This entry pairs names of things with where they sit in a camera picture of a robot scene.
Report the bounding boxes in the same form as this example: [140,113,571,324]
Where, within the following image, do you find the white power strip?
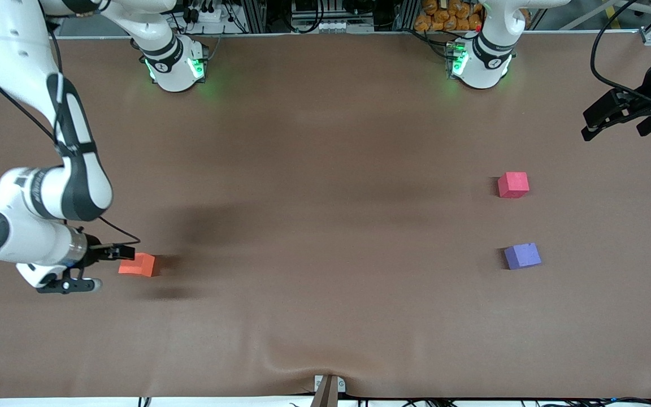
[181,3,233,24]

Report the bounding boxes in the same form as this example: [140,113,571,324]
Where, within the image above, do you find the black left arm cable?
[589,0,651,106]

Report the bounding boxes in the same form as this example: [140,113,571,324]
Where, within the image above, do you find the red foam block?
[497,172,530,199]

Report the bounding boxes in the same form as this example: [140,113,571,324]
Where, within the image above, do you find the white terminal block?
[314,20,376,33]

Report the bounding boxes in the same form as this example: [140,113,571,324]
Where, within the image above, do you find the purple foam block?
[504,243,543,271]

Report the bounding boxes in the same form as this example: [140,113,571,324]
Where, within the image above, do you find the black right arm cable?
[0,34,141,249]

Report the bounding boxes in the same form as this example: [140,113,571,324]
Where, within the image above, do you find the metal table clamp bracket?
[313,374,347,407]

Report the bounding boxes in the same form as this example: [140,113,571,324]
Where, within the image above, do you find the orange foam block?
[118,252,157,278]

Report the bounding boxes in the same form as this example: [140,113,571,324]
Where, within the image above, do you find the brown table cloth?
[0,31,651,399]

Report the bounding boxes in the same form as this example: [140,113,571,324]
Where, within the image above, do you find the pile of orange objects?
[414,0,484,32]

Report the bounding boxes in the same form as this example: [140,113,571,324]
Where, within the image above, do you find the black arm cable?
[589,0,651,106]
[0,34,141,249]

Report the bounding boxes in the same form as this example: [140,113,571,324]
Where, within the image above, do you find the aluminium frame post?
[240,0,270,33]

